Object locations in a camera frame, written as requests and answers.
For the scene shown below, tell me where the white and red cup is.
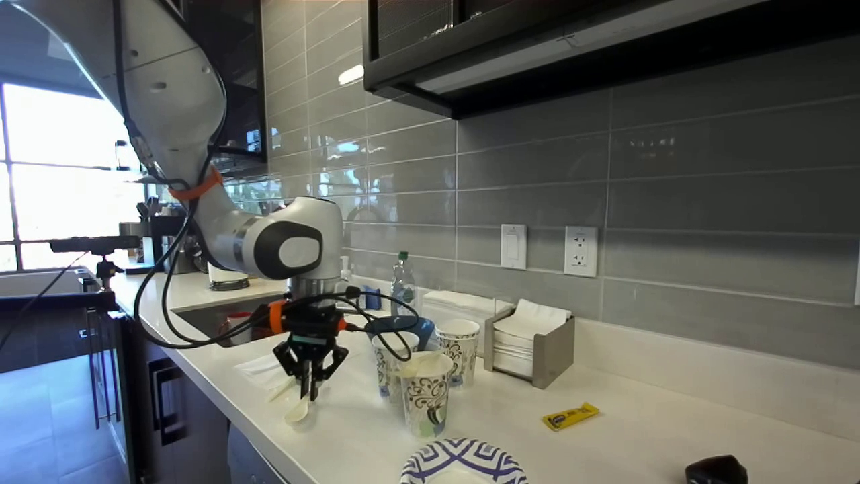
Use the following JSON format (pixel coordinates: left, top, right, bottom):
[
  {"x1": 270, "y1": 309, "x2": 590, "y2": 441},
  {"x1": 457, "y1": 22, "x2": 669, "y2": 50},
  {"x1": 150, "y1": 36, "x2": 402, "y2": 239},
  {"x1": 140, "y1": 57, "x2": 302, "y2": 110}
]
[{"x1": 223, "y1": 309, "x2": 256, "y2": 347}]

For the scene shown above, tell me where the bright window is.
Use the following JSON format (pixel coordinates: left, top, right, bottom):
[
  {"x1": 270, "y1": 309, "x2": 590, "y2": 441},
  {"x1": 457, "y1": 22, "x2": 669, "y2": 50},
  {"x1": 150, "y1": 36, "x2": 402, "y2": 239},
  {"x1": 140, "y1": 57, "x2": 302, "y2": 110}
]
[{"x1": 0, "y1": 81, "x2": 145, "y2": 272}]

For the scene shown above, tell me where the dark lower cabinet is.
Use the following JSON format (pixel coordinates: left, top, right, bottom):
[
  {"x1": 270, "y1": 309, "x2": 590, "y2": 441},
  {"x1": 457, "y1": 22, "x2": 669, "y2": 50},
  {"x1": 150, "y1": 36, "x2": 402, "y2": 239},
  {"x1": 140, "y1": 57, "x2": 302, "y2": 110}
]
[{"x1": 117, "y1": 307, "x2": 299, "y2": 484}]

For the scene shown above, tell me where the black tripod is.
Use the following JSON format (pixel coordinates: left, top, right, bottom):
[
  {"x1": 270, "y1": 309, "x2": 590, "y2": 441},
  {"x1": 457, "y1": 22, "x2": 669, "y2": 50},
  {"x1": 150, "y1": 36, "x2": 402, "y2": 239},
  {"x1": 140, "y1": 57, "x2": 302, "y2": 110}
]
[{"x1": 91, "y1": 252, "x2": 125, "y2": 293}]

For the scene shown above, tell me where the clear dish soap bottle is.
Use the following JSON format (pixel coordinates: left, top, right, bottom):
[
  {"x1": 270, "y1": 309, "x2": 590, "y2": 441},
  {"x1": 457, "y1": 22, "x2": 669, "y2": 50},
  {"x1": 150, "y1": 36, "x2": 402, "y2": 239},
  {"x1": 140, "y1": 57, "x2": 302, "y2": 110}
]
[{"x1": 389, "y1": 246, "x2": 418, "y2": 317}]

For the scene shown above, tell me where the computer keyboard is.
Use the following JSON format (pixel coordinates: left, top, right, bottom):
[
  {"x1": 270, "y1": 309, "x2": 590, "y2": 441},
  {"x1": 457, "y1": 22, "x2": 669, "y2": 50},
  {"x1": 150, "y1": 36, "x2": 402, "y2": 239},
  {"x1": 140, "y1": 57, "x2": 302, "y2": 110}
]
[{"x1": 235, "y1": 343, "x2": 306, "y2": 397}]

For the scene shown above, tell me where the dark cabinet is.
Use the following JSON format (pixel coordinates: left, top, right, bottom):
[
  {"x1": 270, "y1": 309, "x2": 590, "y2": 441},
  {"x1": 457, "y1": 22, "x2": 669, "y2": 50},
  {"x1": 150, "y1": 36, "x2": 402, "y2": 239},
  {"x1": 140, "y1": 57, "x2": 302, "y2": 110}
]
[
  {"x1": 360, "y1": 0, "x2": 860, "y2": 120},
  {"x1": 117, "y1": 307, "x2": 299, "y2": 484}
]

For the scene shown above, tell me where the gray napkin holder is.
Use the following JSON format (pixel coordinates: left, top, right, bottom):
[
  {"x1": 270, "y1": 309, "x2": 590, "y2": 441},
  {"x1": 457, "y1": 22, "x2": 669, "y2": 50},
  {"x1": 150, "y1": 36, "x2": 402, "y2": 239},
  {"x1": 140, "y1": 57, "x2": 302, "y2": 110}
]
[{"x1": 482, "y1": 307, "x2": 578, "y2": 389}]

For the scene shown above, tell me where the white light switch plate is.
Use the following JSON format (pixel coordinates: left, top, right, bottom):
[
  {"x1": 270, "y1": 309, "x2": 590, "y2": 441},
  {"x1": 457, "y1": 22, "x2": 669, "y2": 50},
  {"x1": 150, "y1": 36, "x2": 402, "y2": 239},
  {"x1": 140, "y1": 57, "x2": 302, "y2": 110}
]
[{"x1": 498, "y1": 221, "x2": 533, "y2": 272}]

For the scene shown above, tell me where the patterned paper cup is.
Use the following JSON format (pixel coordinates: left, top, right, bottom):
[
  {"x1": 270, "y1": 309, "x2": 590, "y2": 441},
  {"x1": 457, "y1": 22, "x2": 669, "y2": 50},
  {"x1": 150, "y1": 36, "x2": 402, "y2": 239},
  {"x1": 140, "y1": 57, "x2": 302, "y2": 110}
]
[
  {"x1": 368, "y1": 334, "x2": 406, "y2": 399},
  {"x1": 437, "y1": 317, "x2": 486, "y2": 389},
  {"x1": 389, "y1": 348, "x2": 457, "y2": 441}
]

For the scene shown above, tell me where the black cart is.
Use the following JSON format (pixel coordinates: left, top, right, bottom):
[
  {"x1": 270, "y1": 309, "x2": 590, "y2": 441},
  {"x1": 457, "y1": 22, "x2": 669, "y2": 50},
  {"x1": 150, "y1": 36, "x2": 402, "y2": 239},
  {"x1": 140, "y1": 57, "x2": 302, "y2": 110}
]
[{"x1": 0, "y1": 266, "x2": 125, "y2": 373}]

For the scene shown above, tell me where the cream plastic spoon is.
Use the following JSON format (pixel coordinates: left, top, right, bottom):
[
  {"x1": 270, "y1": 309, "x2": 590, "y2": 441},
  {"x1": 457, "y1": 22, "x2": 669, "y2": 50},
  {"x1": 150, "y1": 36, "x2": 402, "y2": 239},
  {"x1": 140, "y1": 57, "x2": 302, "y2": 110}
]
[{"x1": 282, "y1": 391, "x2": 318, "y2": 429}]

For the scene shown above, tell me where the blue patterned paper plate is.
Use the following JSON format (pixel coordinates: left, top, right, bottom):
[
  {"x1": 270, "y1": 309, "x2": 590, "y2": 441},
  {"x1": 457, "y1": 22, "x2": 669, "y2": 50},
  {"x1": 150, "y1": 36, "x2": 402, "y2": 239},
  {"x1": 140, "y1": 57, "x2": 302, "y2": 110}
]
[{"x1": 398, "y1": 436, "x2": 531, "y2": 484}]

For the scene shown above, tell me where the black stereo camera bar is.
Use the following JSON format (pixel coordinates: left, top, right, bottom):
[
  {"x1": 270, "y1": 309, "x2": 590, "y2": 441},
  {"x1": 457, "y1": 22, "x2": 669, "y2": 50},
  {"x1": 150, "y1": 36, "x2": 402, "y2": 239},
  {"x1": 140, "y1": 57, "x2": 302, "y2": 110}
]
[{"x1": 50, "y1": 233, "x2": 145, "y2": 257}]

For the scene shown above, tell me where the under cabinet light strip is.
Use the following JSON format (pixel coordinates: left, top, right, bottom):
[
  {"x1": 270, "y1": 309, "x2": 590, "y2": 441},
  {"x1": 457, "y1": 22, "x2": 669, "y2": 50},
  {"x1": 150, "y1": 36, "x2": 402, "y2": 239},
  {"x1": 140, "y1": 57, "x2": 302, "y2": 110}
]
[{"x1": 415, "y1": 0, "x2": 764, "y2": 98}]

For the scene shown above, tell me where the small black box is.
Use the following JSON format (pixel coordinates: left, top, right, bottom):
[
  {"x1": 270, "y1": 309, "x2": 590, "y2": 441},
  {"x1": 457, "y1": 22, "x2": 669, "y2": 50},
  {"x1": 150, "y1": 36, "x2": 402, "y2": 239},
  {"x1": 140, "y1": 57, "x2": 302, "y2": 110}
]
[{"x1": 682, "y1": 452, "x2": 750, "y2": 484}]

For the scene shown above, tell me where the orange strap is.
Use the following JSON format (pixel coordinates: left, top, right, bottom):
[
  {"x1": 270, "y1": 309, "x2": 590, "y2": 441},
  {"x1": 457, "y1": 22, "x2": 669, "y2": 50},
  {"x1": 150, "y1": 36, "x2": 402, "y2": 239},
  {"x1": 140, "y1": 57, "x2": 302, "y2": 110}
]
[{"x1": 169, "y1": 166, "x2": 226, "y2": 209}]

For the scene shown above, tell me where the stainless sink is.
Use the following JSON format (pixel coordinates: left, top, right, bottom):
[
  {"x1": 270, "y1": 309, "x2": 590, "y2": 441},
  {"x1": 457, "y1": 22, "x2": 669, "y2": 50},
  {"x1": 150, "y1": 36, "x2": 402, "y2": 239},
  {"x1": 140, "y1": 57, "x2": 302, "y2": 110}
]
[{"x1": 169, "y1": 297, "x2": 299, "y2": 348}]

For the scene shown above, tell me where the white napkin stack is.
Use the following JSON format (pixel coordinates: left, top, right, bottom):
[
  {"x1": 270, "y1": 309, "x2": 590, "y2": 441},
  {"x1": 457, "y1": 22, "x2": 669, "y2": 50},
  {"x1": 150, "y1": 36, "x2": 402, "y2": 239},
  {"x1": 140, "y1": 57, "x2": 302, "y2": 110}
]
[{"x1": 493, "y1": 295, "x2": 575, "y2": 373}]

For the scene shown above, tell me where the stainless coffee machine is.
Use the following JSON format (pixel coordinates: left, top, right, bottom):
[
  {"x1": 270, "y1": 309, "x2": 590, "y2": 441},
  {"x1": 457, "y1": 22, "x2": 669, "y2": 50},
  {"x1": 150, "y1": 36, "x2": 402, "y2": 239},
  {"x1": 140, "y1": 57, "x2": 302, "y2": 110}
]
[{"x1": 131, "y1": 196, "x2": 200, "y2": 277}]

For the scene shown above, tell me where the blue sponge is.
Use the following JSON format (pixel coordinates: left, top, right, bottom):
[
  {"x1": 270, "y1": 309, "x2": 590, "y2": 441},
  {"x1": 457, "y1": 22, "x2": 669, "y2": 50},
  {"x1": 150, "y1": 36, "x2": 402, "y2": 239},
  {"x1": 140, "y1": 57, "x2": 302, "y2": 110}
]
[{"x1": 359, "y1": 283, "x2": 387, "y2": 315}]

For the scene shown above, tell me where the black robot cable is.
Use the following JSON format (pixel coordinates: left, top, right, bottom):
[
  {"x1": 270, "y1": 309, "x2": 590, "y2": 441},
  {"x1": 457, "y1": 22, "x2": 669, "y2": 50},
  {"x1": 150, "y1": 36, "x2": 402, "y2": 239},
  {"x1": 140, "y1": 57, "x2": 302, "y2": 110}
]
[{"x1": 111, "y1": 0, "x2": 424, "y2": 363}]

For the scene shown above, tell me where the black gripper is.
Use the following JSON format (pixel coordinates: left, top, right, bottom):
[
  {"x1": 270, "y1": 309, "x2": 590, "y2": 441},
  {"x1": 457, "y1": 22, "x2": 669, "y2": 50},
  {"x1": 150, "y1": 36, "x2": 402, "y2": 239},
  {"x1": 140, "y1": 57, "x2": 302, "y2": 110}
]
[{"x1": 271, "y1": 326, "x2": 352, "y2": 404}]

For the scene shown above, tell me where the yellow packet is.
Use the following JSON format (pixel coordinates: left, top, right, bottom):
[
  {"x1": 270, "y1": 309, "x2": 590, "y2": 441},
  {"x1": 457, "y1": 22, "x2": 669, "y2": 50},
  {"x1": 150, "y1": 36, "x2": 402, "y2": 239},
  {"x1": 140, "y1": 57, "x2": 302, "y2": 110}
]
[{"x1": 541, "y1": 399, "x2": 602, "y2": 433}]

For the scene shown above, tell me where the white wall outlet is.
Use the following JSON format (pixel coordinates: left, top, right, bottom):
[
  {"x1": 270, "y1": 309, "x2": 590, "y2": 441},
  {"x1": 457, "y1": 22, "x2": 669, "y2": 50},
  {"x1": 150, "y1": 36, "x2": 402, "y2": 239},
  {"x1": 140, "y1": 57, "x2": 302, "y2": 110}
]
[{"x1": 561, "y1": 223, "x2": 602, "y2": 278}]

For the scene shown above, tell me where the dark upper cabinet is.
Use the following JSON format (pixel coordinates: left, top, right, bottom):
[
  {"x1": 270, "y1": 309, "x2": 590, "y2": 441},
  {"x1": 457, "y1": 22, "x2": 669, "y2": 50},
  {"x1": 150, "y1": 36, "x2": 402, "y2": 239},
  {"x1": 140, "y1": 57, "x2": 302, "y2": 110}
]
[{"x1": 360, "y1": 0, "x2": 860, "y2": 120}]

